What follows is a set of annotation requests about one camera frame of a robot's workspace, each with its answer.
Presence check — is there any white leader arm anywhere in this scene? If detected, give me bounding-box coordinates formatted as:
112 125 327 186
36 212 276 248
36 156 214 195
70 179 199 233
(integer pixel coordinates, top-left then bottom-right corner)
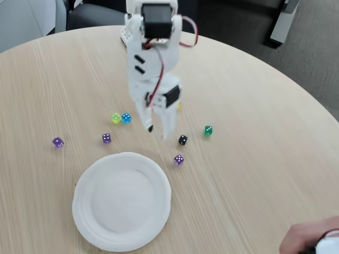
316 229 339 254

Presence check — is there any white paper plate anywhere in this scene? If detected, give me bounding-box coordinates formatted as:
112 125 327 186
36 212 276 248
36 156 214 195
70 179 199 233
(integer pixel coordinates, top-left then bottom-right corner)
71 151 172 252

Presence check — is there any person's hand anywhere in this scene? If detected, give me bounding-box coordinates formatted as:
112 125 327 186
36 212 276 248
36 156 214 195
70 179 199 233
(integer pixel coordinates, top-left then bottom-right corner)
279 215 339 254

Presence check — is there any black chair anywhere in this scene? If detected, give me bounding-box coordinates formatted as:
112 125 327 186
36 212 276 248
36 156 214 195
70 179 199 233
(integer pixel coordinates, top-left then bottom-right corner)
66 3 127 31

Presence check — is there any black sofa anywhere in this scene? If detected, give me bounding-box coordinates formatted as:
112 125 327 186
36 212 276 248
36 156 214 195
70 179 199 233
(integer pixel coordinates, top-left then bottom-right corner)
176 0 286 48

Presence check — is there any white cabinet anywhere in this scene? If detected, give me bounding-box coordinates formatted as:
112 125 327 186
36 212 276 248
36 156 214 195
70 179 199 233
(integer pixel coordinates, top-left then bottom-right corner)
0 0 67 53

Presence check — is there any grey furniture leg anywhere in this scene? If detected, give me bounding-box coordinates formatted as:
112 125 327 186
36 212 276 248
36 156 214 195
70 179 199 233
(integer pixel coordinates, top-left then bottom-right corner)
270 0 301 46

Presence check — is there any red black arm cable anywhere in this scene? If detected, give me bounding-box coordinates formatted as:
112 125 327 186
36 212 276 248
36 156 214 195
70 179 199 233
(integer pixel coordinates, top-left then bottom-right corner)
142 15 199 107

